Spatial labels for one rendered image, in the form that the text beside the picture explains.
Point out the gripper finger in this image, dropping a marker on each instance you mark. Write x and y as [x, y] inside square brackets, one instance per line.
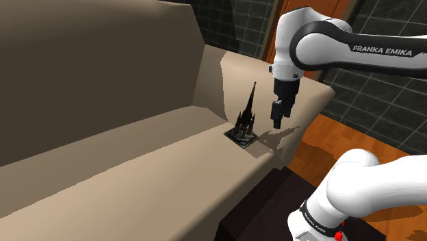
[288, 108]
[276, 115]

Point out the black tower figure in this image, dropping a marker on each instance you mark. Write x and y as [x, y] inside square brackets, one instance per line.
[246, 120]

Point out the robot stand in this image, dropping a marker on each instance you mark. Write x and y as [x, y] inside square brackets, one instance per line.
[267, 213]

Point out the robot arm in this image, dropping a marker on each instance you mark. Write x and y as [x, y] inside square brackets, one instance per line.
[367, 187]

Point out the beige sofa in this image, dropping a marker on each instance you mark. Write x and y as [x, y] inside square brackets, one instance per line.
[133, 167]

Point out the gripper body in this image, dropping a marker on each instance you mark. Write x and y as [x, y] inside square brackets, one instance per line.
[286, 88]

